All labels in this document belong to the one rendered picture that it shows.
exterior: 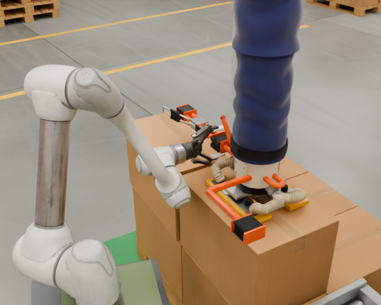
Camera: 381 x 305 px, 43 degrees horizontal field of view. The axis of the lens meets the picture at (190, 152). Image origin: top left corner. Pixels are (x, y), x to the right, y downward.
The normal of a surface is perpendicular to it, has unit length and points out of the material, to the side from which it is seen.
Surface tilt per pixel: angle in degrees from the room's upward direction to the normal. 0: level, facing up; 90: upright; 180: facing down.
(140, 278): 2
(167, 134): 0
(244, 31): 95
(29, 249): 66
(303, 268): 90
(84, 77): 38
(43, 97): 75
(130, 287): 2
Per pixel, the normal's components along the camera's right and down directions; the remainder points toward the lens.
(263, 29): -0.29, 0.43
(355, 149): -0.01, -0.86
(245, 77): -0.67, 0.18
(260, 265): 0.50, 0.44
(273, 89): 0.35, 0.25
